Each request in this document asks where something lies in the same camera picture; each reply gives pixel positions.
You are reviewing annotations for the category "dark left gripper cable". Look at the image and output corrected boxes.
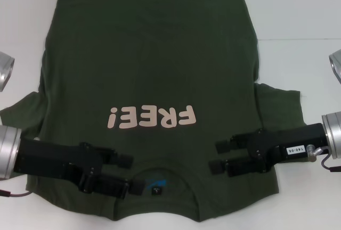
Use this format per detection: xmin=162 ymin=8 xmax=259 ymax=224
xmin=0 ymin=188 xmax=35 ymax=202

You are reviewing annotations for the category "dark gripper cable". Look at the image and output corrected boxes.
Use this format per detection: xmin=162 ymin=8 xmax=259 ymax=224
xmin=0 ymin=188 xmax=35 ymax=202
xmin=305 ymin=144 xmax=341 ymax=174

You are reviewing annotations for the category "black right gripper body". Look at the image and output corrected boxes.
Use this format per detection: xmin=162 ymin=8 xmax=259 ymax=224
xmin=246 ymin=122 xmax=328 ymax=174

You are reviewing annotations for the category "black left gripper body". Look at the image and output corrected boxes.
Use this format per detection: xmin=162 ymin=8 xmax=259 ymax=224
xmin=13 ymin=136 xmax=104 ymax=187

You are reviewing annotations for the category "dark green FREE! t-shirt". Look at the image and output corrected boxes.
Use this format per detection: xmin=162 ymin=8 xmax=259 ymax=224
xmin=0 ymin=0 xmax=314 ymax=230

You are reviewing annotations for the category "dark right gripper cable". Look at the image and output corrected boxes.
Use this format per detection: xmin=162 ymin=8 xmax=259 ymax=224
xmin=305 ymin=144 xmax=341 ymax=174

